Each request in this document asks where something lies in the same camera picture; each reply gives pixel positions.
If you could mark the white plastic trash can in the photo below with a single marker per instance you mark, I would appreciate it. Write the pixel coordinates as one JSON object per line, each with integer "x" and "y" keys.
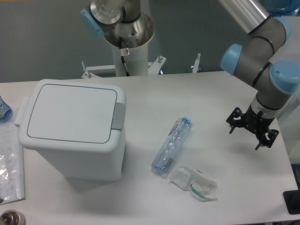
{"x": 77, "y": 127}

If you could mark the crumpled clear plastic packaging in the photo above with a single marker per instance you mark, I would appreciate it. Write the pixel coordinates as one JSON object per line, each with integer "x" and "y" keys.
{"x": 194, "y": 181}

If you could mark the paper in plastic sleeve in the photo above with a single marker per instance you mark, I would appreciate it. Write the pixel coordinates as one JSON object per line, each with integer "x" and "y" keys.
{"x": 12, "y": 180}

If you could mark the clear plastic water bottle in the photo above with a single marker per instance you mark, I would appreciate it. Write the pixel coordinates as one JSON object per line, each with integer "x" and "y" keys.
{"x": 171, "y": 146}

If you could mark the blue water jug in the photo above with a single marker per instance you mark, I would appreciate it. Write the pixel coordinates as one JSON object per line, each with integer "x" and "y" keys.
{"x": 282, "y": 6}

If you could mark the round metal object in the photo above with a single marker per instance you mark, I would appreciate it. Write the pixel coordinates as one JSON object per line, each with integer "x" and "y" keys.
{"x": 12, "y": 217}

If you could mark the metal clamp screw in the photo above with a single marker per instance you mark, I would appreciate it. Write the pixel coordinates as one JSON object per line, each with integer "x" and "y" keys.
{"x": 196, "y": 68}

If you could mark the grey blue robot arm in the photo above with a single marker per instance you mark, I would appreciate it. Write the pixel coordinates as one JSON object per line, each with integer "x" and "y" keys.
{"x": 274, "y": 82}

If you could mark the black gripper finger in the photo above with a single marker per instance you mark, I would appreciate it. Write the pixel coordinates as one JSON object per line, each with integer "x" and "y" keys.
{"x": 236, "y": 120}
{"x": 266, "y": 138}

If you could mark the blue labelled bottle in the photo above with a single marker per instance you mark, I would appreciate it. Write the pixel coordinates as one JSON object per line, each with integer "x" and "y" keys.
{"x": 5, "y": 111}

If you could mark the black device at edge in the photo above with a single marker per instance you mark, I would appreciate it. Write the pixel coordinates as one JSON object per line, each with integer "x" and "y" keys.
{"x": 292, "y": 201}

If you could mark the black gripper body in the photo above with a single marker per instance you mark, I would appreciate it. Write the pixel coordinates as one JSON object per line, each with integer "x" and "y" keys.
{"x": 256, "y": 124}

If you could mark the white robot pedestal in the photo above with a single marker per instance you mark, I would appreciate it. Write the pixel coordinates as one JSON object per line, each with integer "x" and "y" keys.
{"x": 129, "y": 44}

